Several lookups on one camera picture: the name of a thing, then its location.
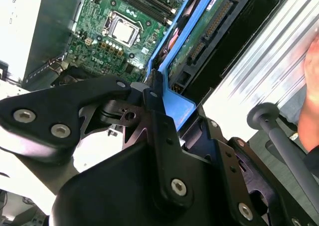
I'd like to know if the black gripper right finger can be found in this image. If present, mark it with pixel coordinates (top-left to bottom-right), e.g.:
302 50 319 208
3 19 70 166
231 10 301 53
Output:
180 103 315 226

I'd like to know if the hard disk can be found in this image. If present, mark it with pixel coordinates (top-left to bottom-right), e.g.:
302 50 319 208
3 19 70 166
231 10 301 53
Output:
146 0 297 133

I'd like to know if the person's hand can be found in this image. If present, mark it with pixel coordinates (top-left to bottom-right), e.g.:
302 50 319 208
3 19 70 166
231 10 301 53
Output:
298 36 319 152

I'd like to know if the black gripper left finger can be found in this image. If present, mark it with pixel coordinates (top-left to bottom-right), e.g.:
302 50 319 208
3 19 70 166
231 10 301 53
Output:
0 70 195 209

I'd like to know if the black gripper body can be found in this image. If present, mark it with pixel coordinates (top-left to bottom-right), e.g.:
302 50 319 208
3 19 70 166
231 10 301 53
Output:
48 100 252 226

